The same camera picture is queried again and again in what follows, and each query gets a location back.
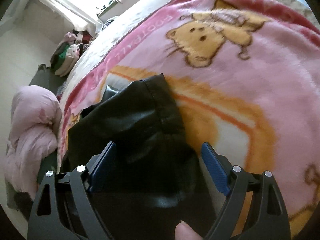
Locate pink rolled comforter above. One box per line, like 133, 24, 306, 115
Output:
4, 85, 62, 200

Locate stack of folded clothes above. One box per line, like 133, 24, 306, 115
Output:
50, 30, 95, 77

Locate white window curtain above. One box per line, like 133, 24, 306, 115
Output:
38, 0, 103, 36

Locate black leather jacket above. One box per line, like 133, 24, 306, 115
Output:
61, 74, 215, 239

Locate right hand fingertips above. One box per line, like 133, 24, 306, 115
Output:
175, 220, 203, 240

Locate pink cartoon fleece blanket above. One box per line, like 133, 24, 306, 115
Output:
57, 0, 319, 239

